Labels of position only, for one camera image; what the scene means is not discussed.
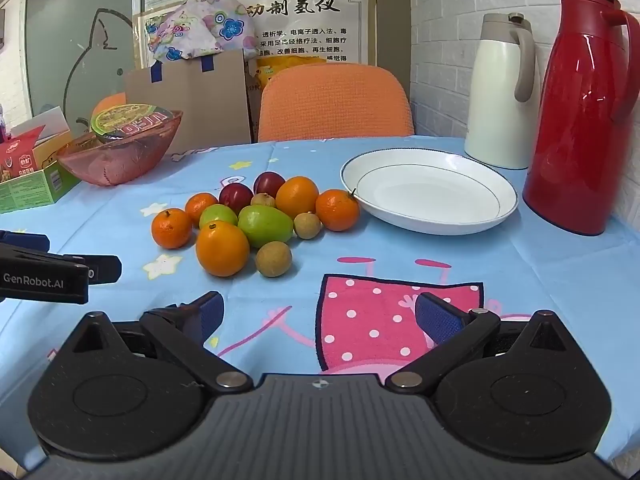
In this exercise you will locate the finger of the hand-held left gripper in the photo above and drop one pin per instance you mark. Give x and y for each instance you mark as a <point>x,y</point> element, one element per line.
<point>106,268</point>
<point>25,241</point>

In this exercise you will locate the white plate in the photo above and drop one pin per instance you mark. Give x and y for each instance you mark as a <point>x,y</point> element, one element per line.
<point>425,195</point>

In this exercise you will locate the large smooth orange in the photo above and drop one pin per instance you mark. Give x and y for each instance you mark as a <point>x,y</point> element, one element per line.
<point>222,250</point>
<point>297,196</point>

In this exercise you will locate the yellow bag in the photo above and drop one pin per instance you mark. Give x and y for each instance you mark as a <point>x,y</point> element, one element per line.
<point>272,67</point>

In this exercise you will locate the instant noodle cup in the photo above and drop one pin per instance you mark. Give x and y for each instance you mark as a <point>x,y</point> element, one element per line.
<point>130,120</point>

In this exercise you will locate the dark red plum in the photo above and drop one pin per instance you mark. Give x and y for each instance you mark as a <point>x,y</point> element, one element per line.
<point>235,194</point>
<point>269,182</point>

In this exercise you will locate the framed text poster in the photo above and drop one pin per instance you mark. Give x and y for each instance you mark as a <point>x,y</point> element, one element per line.
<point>310,25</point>

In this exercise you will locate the brown longan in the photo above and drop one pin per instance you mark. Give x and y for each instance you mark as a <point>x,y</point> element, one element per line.
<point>273,259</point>
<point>307,225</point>
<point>263,200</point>

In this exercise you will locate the green cardboard box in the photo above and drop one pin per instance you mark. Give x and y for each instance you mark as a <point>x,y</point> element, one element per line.
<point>45,187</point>

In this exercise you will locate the floral cloth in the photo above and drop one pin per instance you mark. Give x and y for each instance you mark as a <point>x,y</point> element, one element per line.
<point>200,30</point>

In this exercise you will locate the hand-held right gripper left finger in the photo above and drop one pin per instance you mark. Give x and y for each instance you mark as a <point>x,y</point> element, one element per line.
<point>212,312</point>

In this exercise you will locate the red thermos jug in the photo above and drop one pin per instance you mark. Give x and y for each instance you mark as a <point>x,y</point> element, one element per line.
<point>575,135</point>

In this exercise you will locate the white thermos jug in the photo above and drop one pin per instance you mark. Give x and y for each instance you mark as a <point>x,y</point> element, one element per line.
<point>492,110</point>

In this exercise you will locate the small mandarin orange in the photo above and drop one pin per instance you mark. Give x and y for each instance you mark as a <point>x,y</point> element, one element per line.
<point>337,211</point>
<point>171,230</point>
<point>200,205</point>

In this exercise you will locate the blue cartoon tablecloth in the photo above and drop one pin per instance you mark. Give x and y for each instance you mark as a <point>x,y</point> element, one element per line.
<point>300,285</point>

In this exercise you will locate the long green jujube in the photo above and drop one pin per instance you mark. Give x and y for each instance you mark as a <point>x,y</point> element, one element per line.
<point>265,226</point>

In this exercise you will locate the round green jujube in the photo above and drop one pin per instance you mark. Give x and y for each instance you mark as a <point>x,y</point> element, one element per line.
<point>217,214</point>

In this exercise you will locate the orange chair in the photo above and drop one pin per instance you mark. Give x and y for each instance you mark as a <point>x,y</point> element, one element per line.
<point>335,105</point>
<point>110,102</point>

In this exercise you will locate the pink glass bowl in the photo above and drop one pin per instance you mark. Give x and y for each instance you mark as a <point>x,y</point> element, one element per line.
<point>120,165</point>

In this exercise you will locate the red packet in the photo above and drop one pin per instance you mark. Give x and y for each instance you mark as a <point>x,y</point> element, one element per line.
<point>17,155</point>

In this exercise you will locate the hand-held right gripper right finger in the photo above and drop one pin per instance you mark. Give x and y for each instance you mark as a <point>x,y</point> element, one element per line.
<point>435,320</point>

